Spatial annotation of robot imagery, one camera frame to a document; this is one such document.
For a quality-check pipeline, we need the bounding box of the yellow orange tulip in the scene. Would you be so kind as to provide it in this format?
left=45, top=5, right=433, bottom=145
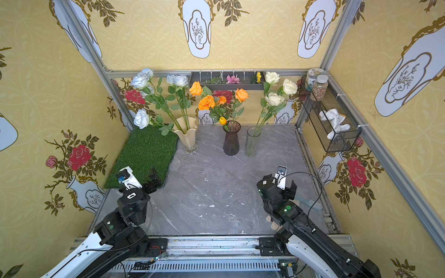
left=219, top=117, right=230, bottom=132

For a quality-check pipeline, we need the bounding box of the white rose stem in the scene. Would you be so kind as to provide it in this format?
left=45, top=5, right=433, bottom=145
left=254, top=71, right=298, bottom=134

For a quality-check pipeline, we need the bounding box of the orange rose stem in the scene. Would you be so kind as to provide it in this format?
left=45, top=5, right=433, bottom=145
left=232, top=89, right=249, bottom=120

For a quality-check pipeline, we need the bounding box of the orange rose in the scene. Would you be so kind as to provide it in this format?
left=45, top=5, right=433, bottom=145
left=189, top=81, right=203, bottom=96
left=218, top=96, right=227, bottom=105

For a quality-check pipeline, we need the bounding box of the orange marigold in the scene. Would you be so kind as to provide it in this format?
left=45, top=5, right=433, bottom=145
left=198, top=95, right=216, bottom=111

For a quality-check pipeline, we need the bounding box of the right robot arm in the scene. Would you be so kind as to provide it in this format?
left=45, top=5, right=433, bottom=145
left=257, top=174, right=381, bottom=278

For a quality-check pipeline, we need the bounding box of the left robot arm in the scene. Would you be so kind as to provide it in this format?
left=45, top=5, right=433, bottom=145
left=45, top=166, right=168, bottom=278

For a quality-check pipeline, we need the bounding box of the beige work glove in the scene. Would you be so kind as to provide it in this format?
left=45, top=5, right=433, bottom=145
left=266, top=215, right=281, bottom=232

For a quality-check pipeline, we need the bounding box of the teal toothbrush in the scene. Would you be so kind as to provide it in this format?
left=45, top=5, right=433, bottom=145
left=295, top=196, right=323, bottom=212

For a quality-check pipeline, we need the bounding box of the green artificial grass mat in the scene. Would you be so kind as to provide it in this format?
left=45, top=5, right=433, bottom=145
left=104, top=126, right=178, bottom=188

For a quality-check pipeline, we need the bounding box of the clear glass vase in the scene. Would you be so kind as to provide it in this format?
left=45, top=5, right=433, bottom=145
left=245, top=127, right=261, bottom=158

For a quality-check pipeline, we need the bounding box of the purple glass vase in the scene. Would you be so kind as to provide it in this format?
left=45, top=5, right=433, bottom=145
left=223, top=120, right=241, bottom=156

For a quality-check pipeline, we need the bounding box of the cream ruffled vase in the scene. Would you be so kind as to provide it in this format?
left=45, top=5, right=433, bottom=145
left=172, top=117, right=198, bottom=155

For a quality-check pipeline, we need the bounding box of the white cloth in basket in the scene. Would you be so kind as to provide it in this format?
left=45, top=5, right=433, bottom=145
left=319, top=108, right=351, bottom=140

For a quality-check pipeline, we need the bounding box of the bottle with colourful beads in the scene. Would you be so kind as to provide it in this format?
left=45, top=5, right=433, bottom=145
left=310, top=75, right=329, bottom=101

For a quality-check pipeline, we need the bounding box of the pink flower in tray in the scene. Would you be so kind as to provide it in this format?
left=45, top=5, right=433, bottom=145
left=227, top=75, right=241, bottom=84

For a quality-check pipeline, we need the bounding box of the glass jar with white lid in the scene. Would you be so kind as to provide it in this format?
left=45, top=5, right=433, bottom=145
left=305, top=68, right=326, bottom=90

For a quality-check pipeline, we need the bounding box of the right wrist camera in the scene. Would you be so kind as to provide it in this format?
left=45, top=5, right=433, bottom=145
left=275, top=166, right=287, bottom=190

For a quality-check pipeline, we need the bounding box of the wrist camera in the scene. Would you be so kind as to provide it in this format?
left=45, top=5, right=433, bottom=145
left=116, top=166, right=142, bottom=192
left=275, top=166, right=287, bottom=190

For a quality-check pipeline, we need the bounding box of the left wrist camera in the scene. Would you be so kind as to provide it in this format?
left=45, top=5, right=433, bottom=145
left=116, top=166, right=142, bottom=192

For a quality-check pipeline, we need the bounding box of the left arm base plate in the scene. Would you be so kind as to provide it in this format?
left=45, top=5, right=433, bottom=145
left=144, top=237, right=168, bottom=258

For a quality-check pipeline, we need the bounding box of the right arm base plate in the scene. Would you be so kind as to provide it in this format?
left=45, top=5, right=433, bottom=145
left=255, top=237, right=292, bottom=257

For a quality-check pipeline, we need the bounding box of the black wire wall basket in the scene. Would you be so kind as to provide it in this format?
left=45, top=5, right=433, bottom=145
left=296, top=76, right=362, bottom=152

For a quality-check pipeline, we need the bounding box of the grey wall planter tray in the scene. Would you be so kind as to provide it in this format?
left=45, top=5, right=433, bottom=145
left=190, top=70, right=265, bottom=91

